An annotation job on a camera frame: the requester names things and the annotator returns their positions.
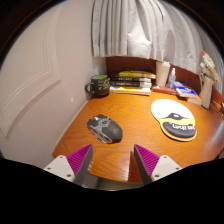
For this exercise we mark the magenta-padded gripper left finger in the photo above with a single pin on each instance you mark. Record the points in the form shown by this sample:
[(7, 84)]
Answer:
[(62, 166)]

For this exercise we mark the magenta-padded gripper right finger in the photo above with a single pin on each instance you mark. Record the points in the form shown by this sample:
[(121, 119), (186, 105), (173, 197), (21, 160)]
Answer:
[(163, 166)]

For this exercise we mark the grey black computer mouse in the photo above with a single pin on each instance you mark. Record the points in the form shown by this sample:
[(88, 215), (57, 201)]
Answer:
[(105, 128)]

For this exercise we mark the white yellow black mouse pad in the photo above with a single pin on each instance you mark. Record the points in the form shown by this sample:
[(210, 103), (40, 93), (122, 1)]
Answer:
[(168, 111)]

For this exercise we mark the red book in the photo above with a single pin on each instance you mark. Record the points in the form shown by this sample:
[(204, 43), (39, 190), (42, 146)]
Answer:
[(163, 90)]

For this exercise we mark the blue cover book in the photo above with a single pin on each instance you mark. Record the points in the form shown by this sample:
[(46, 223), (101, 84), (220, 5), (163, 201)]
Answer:
[(185, 90)]

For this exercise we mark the yellow white book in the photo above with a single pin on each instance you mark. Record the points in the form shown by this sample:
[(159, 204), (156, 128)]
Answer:
[(130, 90)]

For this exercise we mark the white jug vase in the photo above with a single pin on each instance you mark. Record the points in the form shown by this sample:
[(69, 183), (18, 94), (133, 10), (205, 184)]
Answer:
[(206, 91)]

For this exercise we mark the small clear spray bottle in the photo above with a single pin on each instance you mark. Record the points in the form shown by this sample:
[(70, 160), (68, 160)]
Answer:
[(171, 80)]

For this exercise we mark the dark mug green inside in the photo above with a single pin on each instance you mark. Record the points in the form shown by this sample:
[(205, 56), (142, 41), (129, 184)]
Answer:
[(101, 86)]

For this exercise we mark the cream tumbler cup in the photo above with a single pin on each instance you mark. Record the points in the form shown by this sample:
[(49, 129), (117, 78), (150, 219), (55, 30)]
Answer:
[(162, 74)]

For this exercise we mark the white pleated curtain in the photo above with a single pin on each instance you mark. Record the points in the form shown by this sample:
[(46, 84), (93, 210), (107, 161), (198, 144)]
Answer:
[(143, 30)]

